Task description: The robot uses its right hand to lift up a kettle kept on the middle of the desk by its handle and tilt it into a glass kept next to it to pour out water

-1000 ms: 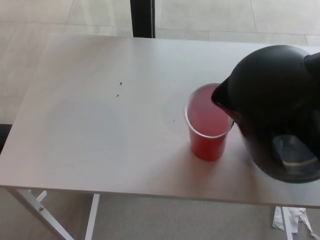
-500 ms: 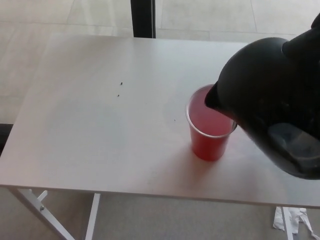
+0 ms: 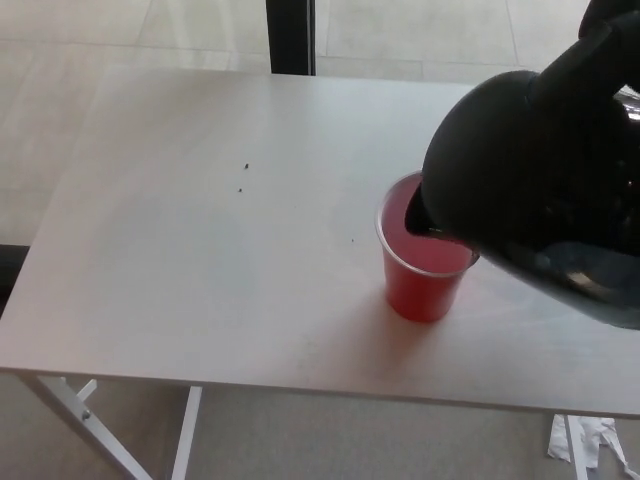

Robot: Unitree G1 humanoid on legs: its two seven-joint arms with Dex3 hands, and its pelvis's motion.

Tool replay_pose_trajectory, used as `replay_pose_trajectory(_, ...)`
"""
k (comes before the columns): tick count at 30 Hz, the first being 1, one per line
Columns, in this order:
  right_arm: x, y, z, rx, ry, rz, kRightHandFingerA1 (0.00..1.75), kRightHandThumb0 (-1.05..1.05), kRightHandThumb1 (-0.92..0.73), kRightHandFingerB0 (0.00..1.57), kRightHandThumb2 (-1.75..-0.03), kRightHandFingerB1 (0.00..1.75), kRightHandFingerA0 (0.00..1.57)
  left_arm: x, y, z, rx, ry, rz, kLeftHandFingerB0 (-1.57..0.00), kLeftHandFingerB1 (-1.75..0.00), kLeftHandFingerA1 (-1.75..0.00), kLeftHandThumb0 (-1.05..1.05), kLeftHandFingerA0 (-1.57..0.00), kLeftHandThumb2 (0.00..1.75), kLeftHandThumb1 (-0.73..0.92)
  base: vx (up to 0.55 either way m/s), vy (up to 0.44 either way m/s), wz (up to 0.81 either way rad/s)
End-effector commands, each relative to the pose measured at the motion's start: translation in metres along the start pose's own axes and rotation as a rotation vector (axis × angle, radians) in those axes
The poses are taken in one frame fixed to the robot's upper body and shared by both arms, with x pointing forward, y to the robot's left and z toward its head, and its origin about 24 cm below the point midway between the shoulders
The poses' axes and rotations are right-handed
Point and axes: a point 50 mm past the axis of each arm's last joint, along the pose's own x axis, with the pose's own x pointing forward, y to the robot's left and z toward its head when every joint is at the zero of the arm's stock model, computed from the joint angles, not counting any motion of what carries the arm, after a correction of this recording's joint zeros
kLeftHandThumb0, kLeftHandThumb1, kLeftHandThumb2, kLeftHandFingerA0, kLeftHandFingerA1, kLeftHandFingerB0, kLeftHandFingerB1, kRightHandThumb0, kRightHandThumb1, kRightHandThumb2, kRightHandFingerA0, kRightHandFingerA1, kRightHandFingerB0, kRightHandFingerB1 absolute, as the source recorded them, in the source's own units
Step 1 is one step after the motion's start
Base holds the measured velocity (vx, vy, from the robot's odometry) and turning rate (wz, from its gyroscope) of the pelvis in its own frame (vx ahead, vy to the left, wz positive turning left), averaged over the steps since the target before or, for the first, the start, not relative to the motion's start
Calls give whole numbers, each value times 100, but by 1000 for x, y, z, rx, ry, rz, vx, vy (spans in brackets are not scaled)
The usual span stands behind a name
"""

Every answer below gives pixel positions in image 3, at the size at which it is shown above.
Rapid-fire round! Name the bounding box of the red plastic cup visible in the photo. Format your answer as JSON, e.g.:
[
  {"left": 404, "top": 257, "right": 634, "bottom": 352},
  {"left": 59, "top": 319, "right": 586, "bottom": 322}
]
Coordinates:
[{"left": 374, "top": 169, "right": 483, "bottom": 323}]

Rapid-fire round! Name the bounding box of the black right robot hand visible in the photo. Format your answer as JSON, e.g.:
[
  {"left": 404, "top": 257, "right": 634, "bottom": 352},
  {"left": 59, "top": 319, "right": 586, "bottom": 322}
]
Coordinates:
[{"left": 578, "top": 0, "right": 640, "bottom": 61}]

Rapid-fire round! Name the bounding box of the black vertical post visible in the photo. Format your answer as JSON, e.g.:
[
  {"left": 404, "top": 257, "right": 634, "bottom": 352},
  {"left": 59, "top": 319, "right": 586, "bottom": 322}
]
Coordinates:
[{"left": 266, "top": 0, "right": 318, "bottom": 77}]

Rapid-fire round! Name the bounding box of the black electric kettle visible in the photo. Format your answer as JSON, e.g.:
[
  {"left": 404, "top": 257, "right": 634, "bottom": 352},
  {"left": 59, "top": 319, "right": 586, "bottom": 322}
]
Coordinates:
[{"left": 403, "top": 20, "right": 640, "bottom": 331}]

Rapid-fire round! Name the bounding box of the white metal table leg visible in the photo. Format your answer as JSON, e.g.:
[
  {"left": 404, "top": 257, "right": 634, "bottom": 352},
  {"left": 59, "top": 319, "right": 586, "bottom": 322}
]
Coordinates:
[{"left": 567, "top": 414, "right": 592, "bottom": 480}]

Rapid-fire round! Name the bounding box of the crumpled white paper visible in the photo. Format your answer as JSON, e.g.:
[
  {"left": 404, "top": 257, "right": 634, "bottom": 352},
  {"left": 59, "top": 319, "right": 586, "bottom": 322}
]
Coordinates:
[{"left": 546, "top": 413, "right": 629, "bottom": 480}]

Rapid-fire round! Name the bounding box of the white metal table leg frame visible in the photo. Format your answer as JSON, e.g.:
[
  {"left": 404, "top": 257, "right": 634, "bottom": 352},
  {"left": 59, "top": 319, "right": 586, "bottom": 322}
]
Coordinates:
[{"left": 22, "top": 373, "right": 204, "bottom": 480}]

